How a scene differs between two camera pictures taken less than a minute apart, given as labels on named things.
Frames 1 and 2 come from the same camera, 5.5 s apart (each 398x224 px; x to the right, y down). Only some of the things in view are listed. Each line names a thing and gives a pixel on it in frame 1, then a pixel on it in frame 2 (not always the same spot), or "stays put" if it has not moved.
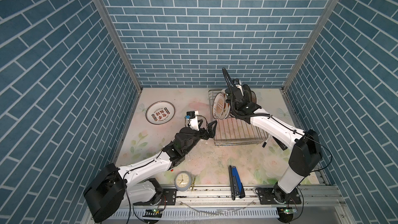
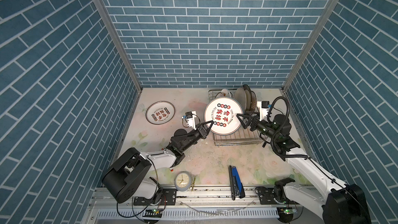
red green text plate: [160, 112] stays put
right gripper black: [246, 100] -> [255, 121]
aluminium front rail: [238, 197] stays put
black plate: [247, 93] stays put
